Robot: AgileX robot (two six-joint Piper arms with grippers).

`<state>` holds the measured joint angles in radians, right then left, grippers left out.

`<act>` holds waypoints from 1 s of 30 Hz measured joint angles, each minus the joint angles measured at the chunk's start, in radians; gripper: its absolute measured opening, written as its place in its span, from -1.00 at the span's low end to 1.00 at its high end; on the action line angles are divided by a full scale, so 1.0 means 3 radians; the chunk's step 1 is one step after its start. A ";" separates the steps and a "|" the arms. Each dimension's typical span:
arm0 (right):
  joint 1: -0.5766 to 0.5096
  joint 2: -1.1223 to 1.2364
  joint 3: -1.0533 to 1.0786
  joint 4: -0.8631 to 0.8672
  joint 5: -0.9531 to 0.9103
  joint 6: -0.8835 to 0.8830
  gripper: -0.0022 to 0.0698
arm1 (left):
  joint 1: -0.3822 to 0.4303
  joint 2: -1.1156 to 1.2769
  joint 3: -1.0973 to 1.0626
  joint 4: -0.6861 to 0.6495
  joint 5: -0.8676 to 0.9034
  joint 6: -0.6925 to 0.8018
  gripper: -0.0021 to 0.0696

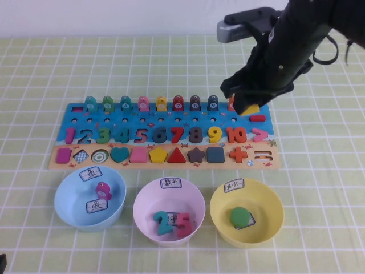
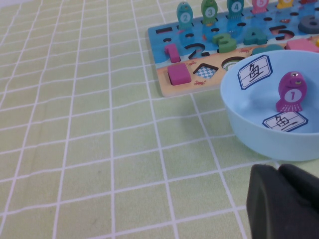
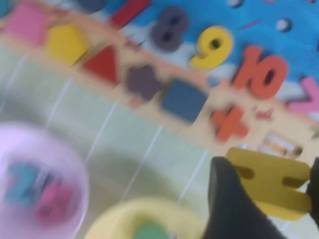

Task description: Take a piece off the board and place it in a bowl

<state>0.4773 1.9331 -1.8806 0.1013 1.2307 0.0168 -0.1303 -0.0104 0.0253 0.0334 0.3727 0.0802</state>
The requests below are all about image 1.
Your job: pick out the pink greater-than sign piece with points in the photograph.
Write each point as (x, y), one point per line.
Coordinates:
(259, 135)

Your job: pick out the orange number ten piece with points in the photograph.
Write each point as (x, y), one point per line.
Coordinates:
(236, 135)

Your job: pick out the green number three piece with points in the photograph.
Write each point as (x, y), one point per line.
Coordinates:
(103, 135)

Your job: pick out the blue square shape piece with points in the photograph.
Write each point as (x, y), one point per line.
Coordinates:
(215, 154)

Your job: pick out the dark brown fish numbered eight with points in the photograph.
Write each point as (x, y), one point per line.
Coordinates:
(195, 104)

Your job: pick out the brown star shape piece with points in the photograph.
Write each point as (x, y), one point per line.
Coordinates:
(196, 155)

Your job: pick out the green circle shape piece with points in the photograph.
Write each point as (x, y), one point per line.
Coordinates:
(240, 217)

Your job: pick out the number label on bowl bottom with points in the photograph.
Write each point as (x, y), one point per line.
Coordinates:
(174, 219)

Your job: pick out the fish label on bowl rim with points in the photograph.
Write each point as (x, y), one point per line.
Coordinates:
(91, 174)

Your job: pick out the pink trapezoid shape piece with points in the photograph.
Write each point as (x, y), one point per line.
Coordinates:
(138, 156)

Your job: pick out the teal number four piece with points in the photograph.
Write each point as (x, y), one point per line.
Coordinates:
(122, 136)

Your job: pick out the red number seven piece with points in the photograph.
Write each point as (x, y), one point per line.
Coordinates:
(177, 134)

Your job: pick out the pink plastic bowl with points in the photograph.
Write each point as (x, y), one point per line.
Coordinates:
(148, 199)

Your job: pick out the orange fish numbered ten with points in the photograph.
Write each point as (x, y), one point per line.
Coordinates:
(231, 103)

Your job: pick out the orange plus sign piece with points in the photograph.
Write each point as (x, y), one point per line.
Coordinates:
(238, 155)

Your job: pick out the red triangle shape piece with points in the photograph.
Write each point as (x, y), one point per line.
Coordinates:
(176, 157)

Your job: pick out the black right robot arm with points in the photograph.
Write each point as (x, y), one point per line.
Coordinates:
(328, 14)

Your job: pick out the green checked tablecloth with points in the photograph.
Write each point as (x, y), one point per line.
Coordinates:
(34, 85)

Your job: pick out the teal heart shape piece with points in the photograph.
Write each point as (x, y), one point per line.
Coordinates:
(119, 154)

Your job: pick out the magenta number one piece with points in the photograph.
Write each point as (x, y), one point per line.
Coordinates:
(69, 135)

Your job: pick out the red number five piece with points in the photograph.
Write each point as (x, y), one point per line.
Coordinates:
(184, 225)

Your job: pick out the light teal fish numbered two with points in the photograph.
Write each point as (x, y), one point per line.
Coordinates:
(90, 105)

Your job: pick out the magenta rectangle shape piece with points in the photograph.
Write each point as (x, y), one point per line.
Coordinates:
(63, 156)

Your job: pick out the yellow equals sign piece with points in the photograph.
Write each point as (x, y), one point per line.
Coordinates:
(252, 109)

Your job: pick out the dark blue fish numbered nine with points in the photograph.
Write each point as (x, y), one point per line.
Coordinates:
(213, 104)

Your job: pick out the yellow pentagon shape piece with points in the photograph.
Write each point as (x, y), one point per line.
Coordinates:
(158, 156)

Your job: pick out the yellow number nine piece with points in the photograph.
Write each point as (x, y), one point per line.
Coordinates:
(214, 134)

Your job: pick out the teal number two piece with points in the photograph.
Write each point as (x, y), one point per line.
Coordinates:
(162, 224)

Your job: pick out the pink fish numbered five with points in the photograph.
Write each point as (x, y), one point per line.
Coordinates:
(143, 105)

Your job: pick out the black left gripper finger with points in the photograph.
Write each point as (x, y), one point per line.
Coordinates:
(2, 262)

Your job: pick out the wooden number puzzle board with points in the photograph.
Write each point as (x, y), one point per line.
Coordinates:
(171, 121)

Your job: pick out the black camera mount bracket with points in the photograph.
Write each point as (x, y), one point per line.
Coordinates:
(251, 15)

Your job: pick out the yellow fish numbered six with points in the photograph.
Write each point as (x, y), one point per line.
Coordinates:
(161, 105)

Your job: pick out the fish label on bowl bottom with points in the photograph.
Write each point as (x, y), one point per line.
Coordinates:
(97, 206)

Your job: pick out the teal fish numbered four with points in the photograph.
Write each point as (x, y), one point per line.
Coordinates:
(125, 105)

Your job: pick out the yellow plastic bowl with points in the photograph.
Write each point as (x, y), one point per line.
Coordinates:
(265, 205)

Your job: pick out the red minus sign piece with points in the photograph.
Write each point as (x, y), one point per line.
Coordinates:
(257, 118)

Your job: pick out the light blue plastic bowl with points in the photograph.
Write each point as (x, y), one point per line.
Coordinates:
(71, 211)

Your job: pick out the green fish numbered three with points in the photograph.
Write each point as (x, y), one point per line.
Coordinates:
(107, 105)

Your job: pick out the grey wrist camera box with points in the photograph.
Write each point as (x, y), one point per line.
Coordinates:
(232, 31)

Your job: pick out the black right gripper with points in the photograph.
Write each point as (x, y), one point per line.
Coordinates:
(280, 57)

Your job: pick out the dark brown number eight piece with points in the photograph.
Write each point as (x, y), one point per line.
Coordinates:
(196, 135)

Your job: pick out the number label on bowl rim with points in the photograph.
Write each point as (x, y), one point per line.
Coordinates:
(171, 183)

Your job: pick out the red fish numbered seven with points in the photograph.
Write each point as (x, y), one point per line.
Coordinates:
(178, 104)

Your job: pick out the dark blue number six piece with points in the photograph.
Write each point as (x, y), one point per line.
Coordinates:
(159, 135)

